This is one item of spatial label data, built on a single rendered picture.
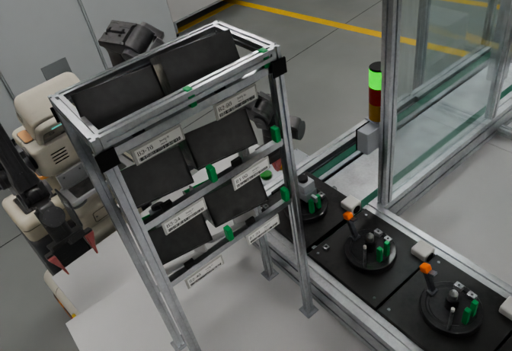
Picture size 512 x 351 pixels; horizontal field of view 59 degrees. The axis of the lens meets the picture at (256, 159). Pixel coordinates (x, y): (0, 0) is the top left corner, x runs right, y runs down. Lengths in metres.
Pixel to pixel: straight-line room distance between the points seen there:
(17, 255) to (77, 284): 1.63
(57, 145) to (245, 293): 0.77
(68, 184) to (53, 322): 1.21
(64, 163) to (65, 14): 2.52
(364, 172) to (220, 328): 0.71
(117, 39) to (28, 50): 2.76
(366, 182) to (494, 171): 0.45
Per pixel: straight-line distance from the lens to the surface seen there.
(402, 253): 1.32
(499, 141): 1.90
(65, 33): 4.10
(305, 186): 1.34
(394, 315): 1.21
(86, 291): 1.59
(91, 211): 1.81
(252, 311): 1.36
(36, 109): 1.54
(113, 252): 1.65
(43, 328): 2.76
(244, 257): 1.48
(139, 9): 4.38
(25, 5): 3.96
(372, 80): 1.20
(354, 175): 1.61
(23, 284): 3.04
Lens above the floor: 2.00
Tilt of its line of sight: 39 degrees down
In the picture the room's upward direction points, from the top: 11 degrees counter-clockwise
